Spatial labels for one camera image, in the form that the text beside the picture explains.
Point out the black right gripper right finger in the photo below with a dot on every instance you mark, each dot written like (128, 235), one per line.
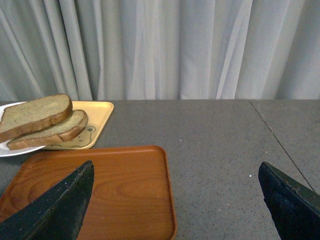
(294, 208)

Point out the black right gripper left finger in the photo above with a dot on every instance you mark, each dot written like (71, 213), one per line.
(58, 214)

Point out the white round plate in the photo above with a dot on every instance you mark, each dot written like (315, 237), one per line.
(4, 150)

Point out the bread slice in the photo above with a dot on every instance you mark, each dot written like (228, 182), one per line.
(34, 115)
(61, 132)

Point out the brown wood grain tray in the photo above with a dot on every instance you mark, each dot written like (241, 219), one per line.
(131, 197)

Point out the cream bear print tray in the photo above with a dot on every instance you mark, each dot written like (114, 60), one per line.
(98, 113)

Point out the grey curtain backdrop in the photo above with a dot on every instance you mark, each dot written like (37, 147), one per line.
(160, 49)

